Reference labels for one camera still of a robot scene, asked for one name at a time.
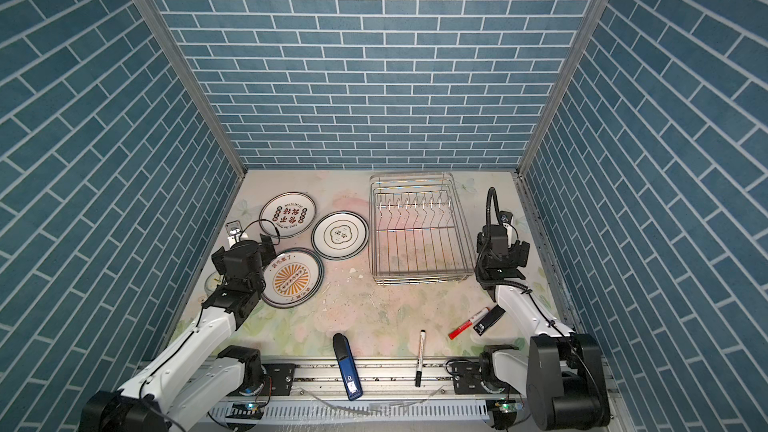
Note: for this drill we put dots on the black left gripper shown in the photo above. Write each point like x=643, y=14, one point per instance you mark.
x=266, y=251

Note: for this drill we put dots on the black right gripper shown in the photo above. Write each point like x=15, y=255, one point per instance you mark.
x=520, y=255

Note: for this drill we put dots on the white plate red chinese characters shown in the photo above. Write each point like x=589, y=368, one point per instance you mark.
x=288, y=214

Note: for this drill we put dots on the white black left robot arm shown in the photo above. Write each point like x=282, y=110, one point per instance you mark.
x=198, y=369

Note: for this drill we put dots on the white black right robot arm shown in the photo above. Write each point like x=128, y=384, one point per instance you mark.
x=561, y=375

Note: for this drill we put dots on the red white marker pen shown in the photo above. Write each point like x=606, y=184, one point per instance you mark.
x=470, y=322

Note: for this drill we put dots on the black white marker pen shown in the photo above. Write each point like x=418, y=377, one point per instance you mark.
x=420, y=359

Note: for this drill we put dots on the blue stapler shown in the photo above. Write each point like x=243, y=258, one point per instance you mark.
x=347, y=367

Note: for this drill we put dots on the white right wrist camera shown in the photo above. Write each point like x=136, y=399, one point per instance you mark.
x=505, y=218

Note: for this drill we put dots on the steel wire dish rack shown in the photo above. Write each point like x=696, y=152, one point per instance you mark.
x=419, y=233

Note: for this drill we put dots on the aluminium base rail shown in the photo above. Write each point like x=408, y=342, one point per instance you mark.
x=467, y=376

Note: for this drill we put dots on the aluminium corner post right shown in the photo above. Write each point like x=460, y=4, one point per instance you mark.
x=593, y=13

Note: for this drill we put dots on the aluminium corner post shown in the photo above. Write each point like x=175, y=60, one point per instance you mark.
x=169, y=46
x=593, y=13

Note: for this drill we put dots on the aluminium corner post left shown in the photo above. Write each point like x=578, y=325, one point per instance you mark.
x=169, y=46

